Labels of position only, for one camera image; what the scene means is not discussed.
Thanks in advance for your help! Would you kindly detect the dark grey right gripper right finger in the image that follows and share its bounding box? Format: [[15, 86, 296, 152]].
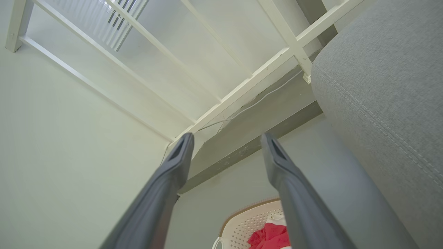
[[261, 133, 357, 249]]

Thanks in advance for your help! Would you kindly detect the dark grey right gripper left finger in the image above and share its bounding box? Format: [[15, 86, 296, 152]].
[[100, 132, 195, 249]]

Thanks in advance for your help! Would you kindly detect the cream plastic laundry basket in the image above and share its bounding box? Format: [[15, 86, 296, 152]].
[[212, 198, 292, 249]]

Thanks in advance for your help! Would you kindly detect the red and white garment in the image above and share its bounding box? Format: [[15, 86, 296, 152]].
[[247, 214, 291, 249]]

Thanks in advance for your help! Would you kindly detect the white wooden railing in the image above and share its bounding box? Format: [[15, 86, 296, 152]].
[[5, 0, 367, 153]]

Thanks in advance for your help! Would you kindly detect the grey fabric sofa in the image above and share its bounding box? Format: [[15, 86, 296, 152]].
[[311, 0, 443, 249]]

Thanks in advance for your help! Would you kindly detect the white louvred vent panel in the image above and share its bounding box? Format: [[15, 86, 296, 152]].
[[52, 0, 150, 52]]

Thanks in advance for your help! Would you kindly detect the thin light grey cable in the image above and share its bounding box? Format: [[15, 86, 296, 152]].
[[198, 69, 304, 131]]

